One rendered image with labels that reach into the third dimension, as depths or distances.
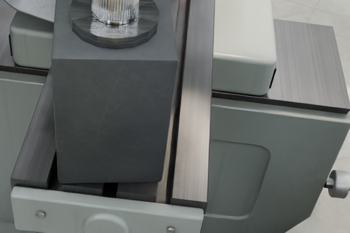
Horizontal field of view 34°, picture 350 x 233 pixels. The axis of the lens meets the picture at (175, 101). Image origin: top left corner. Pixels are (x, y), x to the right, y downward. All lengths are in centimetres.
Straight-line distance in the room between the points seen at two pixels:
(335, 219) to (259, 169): 67
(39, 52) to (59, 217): 46
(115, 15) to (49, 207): 25
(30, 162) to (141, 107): 18
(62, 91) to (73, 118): 4
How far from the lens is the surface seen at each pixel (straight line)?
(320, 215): 189
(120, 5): 55
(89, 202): 68
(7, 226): 151
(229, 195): 133
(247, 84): 109
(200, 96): 79
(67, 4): 61
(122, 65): 55
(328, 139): 119
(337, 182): 129
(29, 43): 109
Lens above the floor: 144
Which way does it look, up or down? 43 degrees down
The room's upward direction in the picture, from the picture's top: 8 degrees clockwise
